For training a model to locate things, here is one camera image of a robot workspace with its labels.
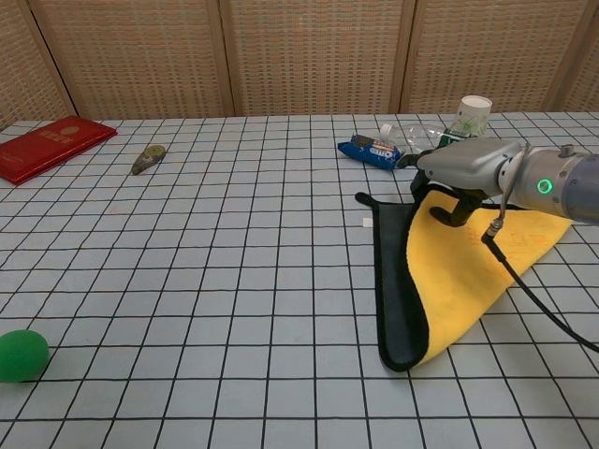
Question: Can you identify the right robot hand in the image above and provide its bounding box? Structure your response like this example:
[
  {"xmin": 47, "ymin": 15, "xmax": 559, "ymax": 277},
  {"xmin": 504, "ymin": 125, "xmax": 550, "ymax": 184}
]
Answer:
[{"xmin": 396, "ymin": 138, "xmax": 523, "ymax": 227}]

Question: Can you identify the dark green yellow cloth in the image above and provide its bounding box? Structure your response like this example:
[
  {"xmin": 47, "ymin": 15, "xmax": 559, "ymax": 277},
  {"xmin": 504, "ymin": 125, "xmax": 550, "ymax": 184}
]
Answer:
[{"xmin": 355, "ymin": 186, "xmax": 575, "ymax": 373}]

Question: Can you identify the white floral paper cup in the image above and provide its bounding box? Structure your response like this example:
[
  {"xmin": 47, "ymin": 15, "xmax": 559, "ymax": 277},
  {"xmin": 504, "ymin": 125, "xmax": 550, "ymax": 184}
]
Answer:
[{"xmin": 450, "ymin": 94, "xmax": 494, "ymax": 138}]

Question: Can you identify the clear plastic water bottle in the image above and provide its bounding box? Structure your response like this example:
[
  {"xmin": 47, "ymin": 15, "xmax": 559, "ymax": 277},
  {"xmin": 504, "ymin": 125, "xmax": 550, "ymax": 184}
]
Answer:
[{"xmin": 379, "ymin": 123, "xmax": 474, "ymax": 163}]

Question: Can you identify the blue Oreo cookie pack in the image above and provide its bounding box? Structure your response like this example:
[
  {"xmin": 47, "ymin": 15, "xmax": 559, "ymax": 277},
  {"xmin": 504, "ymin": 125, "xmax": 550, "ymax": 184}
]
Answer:
[{"xmin": 337, "ymin": 133, "xmax": 406, "ymax": 171}]

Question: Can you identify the woven folding screen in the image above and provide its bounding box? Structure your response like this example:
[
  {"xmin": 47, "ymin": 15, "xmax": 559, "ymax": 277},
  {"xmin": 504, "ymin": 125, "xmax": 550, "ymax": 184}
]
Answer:
[{"xmin": 0, "ymin": 0, "xmax": 599, "ymax": 133}]

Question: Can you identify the checked light blue tablecloth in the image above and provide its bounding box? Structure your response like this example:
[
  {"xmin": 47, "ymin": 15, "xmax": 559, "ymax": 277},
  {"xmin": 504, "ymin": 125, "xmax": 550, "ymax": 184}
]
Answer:
[{"xmin": 0, "ymin": 110, "xmax": 599, "ymax": 449}]

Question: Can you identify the olive correction tape dispenser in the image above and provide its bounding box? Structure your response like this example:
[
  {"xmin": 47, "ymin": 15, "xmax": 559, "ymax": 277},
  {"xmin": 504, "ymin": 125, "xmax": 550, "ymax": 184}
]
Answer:
[{"xmin": 130, "ymin": 144, "xmax": 168, "ymax": 177}]

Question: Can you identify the red booklet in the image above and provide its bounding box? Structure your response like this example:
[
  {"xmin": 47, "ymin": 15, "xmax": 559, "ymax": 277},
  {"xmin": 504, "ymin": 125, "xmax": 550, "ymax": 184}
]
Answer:
[{"xmin": 0, "ymin": 115, "xmax": 117, "ymax": 187}]

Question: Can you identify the green ball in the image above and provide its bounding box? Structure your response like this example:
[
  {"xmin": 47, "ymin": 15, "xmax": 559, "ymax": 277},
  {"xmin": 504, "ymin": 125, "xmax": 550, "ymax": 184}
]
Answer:
[{"xmin": 0, "ymin": 328, "xmax": 51, "ymax": 384}]

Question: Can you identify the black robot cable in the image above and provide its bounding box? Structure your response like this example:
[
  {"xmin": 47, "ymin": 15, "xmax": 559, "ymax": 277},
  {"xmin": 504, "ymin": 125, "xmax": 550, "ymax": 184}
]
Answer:
[{"xmin": 480, "ymin": 144, "xmax": 599, "ymax": 354}]

